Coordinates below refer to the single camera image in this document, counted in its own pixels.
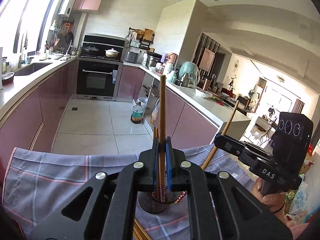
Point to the dark red bowl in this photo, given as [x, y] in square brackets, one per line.
[7, 79]

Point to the white plastic-wrapped bowl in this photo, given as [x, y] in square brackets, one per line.
[203, 93]

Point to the white casserole pot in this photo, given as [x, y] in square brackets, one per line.
[112, 53]

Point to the black lidded wok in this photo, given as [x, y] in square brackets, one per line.
[90, 50]

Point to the black built-in oven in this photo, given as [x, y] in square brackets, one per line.
[96, 78]

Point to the kitchen window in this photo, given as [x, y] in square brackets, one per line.
[25, 12]

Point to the stainless steel thermos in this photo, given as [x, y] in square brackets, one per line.
[184, 80]

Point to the single bamboo chopstick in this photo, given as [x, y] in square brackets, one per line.
[231, 116]
[162, 105]

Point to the black wall rack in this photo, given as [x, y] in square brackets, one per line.
[140, 43]

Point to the kitchen sink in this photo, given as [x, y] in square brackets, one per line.
[32, 68]

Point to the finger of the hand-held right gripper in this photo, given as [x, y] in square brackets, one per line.
[230, 146]

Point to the pink kettle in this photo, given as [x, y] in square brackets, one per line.
[172, 58]

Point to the framed wall painting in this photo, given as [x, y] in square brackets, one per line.
[207, 59]

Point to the white plastic bag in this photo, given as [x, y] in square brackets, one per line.
[300, 197]

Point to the cooking oil bottle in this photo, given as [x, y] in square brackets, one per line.
[136, 113]

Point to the black mesh pen holder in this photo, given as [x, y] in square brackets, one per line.
[152, 206]

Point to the person's right hand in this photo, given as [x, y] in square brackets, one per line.
[272, 201]

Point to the white water heater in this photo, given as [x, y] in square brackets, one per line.
[68, 1]

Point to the bunch of bamboo chopsticks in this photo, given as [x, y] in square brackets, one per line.
[140, 231]

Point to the wooden cutting board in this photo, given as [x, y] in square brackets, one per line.
[148, 35]

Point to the silver rice cooker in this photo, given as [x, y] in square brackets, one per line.
[131, 57]

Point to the black range hood stove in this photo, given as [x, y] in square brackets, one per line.
[103, 40]

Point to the pink kitchen base cabinet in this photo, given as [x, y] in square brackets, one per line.
[195, 120]
[50, 92]

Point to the hanging frying pan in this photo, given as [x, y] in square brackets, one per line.
[69, 38]

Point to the mint green appliance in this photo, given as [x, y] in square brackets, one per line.
[188, 71]

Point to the wall clock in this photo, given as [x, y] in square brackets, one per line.
[236, 67]

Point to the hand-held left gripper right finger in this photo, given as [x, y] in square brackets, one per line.
[170, 167]

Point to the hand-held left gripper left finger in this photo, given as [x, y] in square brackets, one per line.
[150, 170]

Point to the steel pressure cooker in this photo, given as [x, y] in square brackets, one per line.
[153, 60]

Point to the plaid grey tablecloth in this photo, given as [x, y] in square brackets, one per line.
[62, 180]

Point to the round ceiling lamp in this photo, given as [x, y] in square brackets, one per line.
[280, 79]

